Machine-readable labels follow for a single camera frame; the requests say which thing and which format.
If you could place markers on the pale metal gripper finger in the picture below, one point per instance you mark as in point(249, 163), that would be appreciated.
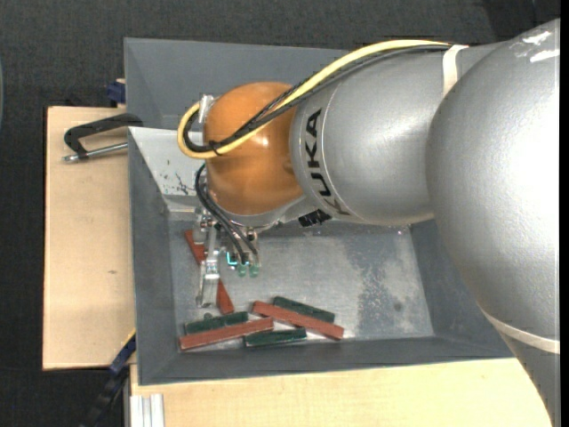
point(214, 283)
point(202, 292)

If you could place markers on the pale wood flat board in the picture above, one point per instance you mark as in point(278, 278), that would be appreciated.
point(84, 247)

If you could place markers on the grey metal bin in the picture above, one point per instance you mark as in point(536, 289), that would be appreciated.
point(311, 265)

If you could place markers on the dark green flat block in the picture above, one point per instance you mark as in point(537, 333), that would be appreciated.
point(215, 323)
point(306, 310)
point(273, 337)

